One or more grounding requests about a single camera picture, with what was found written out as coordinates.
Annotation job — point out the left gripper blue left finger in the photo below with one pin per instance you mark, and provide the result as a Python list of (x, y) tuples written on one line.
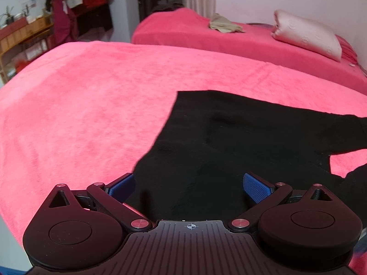
[(110, 198)]

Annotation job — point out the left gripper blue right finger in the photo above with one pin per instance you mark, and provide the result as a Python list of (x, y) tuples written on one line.
[(265, 196)]

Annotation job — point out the black pants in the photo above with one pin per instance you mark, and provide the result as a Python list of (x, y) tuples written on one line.
[(195, 168)]

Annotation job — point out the pink bed blanket near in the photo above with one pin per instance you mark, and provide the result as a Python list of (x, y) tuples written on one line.
[(88, 112)]

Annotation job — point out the red folded blanket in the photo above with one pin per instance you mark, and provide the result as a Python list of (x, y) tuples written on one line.
[(348, 53)]

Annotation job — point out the pale pink pillow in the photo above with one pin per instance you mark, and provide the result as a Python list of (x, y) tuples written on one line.
[(305, 33)]

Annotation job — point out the beige cloth on bed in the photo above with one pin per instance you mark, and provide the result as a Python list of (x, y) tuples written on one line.
[(223, 25)]

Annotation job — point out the wooden shelf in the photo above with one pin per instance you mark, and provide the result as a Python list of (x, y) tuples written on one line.
[(22, 42)]

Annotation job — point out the pink bed far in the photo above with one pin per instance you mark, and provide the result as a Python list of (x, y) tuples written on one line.
[(185, 28)]

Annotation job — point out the hanging clothes rack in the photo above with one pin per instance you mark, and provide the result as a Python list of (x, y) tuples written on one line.
[(73, 19)]

